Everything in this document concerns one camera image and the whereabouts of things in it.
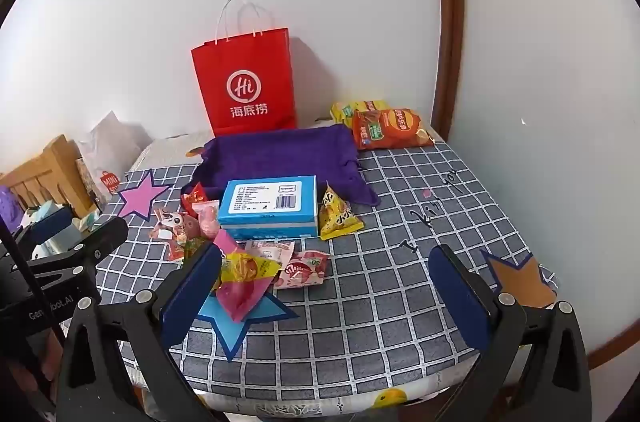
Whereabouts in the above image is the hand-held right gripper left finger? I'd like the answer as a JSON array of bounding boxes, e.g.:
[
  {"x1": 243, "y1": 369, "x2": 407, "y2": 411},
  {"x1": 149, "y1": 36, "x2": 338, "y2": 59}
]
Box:
[{"x1": 55, "y1": 242, "x2": 223, "y2": 422}]

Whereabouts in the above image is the cartoon print snack packet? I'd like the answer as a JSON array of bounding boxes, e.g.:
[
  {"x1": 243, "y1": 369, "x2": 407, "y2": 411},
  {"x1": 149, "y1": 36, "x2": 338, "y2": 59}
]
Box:
[{"x1": 151, "y1": 208, "x2": 201, "y2": 260}]

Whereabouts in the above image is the purple felt tray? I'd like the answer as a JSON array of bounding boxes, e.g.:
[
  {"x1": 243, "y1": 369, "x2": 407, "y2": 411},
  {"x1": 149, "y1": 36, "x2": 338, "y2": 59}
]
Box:
[{"x1": 191, "y1": 123, "x2": 381, "y2": 207}]

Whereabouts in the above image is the brown wooden door frame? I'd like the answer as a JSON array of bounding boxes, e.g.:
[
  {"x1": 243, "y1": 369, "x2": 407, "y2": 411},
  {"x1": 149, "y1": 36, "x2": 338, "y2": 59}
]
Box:
[{"x1": 431, "y1": 0, "x2": 466, "y2": 140}]

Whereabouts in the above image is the plain pink snack packet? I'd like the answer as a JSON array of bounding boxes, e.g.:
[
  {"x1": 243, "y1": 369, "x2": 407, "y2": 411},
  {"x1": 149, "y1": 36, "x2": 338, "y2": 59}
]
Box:
[{"x1": 192, "y1": 200, "x2": 221, "y2": 243}]

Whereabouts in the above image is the small red snack packet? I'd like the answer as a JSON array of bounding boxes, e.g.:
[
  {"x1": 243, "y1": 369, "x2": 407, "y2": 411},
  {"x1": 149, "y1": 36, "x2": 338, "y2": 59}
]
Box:
[{"x1": 181, "y1": 182, "x2": 208, "y2": 219}]

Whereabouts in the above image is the orange chips bag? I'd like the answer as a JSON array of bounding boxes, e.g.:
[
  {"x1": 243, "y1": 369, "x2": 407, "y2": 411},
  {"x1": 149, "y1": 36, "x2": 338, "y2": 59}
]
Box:
[{"x1": 351, "y1": 108, "x2": 435, "y2": 151}]

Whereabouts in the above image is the yellow chips bag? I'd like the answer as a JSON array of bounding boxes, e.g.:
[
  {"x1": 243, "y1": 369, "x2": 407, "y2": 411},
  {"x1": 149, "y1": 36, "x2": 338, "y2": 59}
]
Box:
[{"x1": 330, "y1": 100, "x2": 391, "y2": 125}]

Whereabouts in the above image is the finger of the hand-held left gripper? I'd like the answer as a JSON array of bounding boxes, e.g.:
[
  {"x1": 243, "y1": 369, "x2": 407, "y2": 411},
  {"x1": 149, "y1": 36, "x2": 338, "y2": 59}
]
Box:
[
  {"x1": 30, "y1": 217, "x2": 130, "y2": 283},
  {"x1": 15, "y1": 206, "x2": 76, "y2": 253}
]

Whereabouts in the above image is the purple object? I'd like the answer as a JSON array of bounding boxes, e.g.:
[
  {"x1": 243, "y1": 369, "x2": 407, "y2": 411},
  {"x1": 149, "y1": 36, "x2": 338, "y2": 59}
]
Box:
[{"x1": 0, "y1": 186, "x2": 23, "y2": 228}]

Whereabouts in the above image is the pink and yellow snack packet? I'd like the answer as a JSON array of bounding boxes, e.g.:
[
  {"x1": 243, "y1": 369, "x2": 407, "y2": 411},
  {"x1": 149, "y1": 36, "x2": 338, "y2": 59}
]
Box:
[{"x1": 212, "y1": 229, "x2": 283, "y2": 323}]

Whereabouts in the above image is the white plastic bag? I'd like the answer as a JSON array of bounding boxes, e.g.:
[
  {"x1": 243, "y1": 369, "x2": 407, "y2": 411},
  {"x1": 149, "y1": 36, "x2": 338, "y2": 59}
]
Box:
[{"x1": 75, "y1": 111, "x2": 151, "y2": 208}]

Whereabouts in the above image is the grey checked tablecloth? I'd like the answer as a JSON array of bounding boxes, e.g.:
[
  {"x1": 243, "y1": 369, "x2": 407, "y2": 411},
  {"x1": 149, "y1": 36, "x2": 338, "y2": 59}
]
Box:
[{"x1": 60, "y1": 137, "x2": 556, "y2": 403}]

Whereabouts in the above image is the blue paper star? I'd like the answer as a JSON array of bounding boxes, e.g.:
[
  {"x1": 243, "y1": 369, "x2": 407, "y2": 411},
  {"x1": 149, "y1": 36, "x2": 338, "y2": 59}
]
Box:
[{"x1": 196, "y1": 287, "x2": 301, "y2": 362}]

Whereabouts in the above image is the green snack packet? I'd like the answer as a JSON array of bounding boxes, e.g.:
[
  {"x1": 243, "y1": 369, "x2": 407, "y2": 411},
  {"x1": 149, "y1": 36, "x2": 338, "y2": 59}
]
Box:
[{"x1": 175, "y1": 237, "x2": 213, "y2": 259}]

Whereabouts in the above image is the yellow triangular snack packet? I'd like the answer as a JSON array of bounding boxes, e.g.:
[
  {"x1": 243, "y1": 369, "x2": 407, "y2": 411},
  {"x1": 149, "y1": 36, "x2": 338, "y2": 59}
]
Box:
[{"x1": 319, "y1": 182, "x2": 364, "y2": 242}]

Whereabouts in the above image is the red paper bag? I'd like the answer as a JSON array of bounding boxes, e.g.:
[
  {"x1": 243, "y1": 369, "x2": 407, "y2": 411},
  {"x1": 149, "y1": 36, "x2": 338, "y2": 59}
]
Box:
[{"x1": 191, "y1": 0, "x2": 298, "y2": 137}]

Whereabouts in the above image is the white orange-print cloth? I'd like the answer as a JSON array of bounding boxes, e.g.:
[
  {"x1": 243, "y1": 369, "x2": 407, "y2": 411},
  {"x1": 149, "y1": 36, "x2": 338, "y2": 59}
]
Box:
[{"x1": 132, "y1": 131, "x2": 216, "y2": 175}]

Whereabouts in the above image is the pink white snack packet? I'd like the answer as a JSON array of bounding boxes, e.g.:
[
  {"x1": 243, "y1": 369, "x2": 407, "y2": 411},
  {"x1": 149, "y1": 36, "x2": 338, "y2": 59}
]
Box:
[{"x1": 244, "y1": 239, "x2": 296, "y2": 275}]

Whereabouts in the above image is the pink paper star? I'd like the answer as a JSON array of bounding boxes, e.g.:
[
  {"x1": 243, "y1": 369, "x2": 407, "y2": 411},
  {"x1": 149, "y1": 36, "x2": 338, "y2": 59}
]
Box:
[{"x1": 116, "y1": 169, "x2": 173, "y2": 219}]

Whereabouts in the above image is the blue cardboard box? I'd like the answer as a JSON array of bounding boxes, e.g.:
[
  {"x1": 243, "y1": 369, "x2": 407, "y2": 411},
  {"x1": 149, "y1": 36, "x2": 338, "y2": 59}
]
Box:
[{"x1": 217, "y1": 175, "x2": 320, "y2": 244}]

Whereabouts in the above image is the orange paper star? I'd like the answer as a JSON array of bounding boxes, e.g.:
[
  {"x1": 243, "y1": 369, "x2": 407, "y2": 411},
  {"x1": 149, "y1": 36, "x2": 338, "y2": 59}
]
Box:
[{"x1": 481, "y1": 249, "x2": 558, "y2": 310}]

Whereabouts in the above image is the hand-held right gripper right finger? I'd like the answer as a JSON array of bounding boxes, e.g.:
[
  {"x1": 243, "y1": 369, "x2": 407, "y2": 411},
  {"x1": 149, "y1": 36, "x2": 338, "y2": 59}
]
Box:
[{"x1": 427, "y1": 245, "x2": 593, "y2": 422}]

